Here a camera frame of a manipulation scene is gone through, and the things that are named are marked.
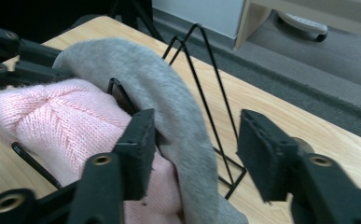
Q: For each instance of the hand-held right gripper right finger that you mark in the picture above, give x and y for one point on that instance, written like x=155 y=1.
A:
x=266 y=155

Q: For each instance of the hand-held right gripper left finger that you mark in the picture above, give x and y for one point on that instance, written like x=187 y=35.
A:
x=137 y=155

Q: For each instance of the pink knit hat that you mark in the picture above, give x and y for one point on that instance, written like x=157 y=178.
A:
x=63 y=121

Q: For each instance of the grey beanie hat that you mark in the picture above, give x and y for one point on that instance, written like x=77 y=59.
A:
x=156 y=81

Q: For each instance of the black stand legs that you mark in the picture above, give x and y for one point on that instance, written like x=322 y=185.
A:
x=137 y=15

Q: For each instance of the grey oval object on floor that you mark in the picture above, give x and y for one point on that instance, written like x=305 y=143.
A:
x=302 y=23

